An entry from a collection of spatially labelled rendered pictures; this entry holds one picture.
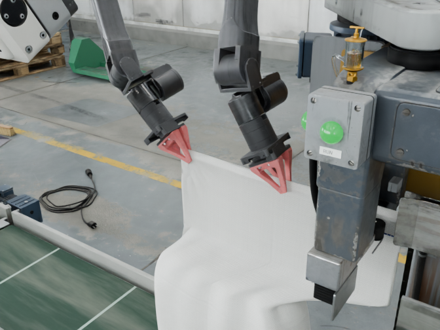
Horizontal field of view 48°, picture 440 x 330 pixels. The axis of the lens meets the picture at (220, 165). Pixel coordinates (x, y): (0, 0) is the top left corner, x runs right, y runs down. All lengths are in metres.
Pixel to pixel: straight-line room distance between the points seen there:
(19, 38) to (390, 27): 0.51
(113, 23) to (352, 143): 0.70
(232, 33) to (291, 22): 5.67
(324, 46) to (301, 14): 5.40
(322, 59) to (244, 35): 0.26
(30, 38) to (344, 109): 0.39
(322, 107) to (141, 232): 2.26
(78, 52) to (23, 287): 4.55
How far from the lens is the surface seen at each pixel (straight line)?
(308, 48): 1.13
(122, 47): 1.14
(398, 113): 0.66
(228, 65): 0.90
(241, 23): 0.91
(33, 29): 0.66
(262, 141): 0.92
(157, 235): 2.79
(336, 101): 0.63
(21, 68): 6.37
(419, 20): 0.75
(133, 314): 1.72
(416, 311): 1.28
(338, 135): 0.63
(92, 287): 1.86
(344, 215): 0.74
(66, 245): 2.10
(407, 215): 0.89
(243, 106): 0.91
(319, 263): 0.79
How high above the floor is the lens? 1.52
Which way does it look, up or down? 25 degrees down
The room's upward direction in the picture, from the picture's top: 1 degrees counter-clockwise
